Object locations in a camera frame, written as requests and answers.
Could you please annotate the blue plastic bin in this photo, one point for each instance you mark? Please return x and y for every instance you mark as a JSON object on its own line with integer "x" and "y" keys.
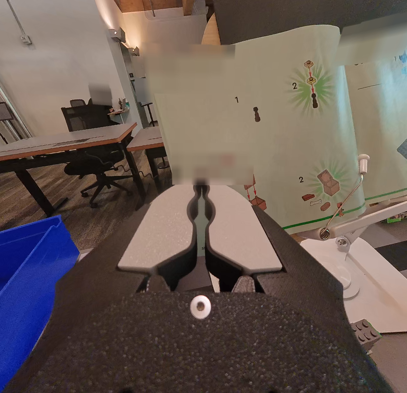
{"x": 25, "y": 272}

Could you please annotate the grey wall lamp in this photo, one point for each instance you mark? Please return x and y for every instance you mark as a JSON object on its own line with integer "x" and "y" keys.
{"x": 117, "y": 34}
{"x": 133, "y": 50}

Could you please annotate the grey toy brick building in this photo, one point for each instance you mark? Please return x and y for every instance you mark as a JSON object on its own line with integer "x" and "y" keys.
{"x": 365, "y": 332}

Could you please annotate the pale green instruction booklet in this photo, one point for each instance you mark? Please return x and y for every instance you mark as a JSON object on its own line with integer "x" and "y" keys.
{"x": 286, "y": 138}

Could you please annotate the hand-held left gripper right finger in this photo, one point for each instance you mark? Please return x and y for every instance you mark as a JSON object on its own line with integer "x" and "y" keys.
{"x": 244, "y": 233}

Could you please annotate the grey desk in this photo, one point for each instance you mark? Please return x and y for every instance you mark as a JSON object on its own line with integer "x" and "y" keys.
{"x": 392, "y": 364}

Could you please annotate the wooden-top office desk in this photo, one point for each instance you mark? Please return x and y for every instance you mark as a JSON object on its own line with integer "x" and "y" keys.
{"x": 63, "y": 141}
{"x": 146, "y": 141}

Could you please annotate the white book stand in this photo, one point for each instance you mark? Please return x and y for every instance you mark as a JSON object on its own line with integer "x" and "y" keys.
{"x": 365, "y": 272}

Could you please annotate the black office chair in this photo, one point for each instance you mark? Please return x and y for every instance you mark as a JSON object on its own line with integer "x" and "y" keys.
{"x": 95, "y": 167}
{"x": 85, "y": 113}

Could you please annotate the grey wall conduit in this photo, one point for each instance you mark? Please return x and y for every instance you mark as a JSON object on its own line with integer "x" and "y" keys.
{"x": 16, "y": 17}

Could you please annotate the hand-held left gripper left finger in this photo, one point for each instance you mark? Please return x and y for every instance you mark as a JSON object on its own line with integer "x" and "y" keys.
{"x": 159, "y": 233}

